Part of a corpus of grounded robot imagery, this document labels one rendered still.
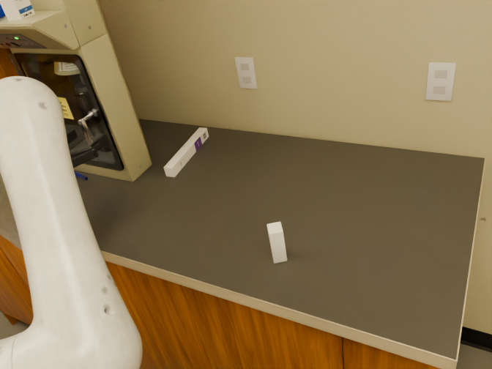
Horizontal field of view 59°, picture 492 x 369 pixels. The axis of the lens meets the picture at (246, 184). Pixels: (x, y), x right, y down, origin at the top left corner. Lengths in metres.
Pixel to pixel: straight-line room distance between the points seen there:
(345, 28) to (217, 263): 0.77
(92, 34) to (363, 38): 0.78
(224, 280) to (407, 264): 0.43
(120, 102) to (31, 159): 0.77
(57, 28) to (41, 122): 0.59
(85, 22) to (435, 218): 1.08
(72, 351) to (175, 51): 1.29
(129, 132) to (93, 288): 0.93
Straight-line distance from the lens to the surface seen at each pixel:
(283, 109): 1.57
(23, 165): 0.71
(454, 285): 1.06
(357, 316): 0.98
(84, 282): 0.62
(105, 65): 1.40
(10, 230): 1.08
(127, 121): 1.47
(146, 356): 1.80
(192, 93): 1.74
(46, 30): 1.28
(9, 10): 1.36
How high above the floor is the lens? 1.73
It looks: 36 degrees down
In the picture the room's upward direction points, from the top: 11 degrees counter-clockwise
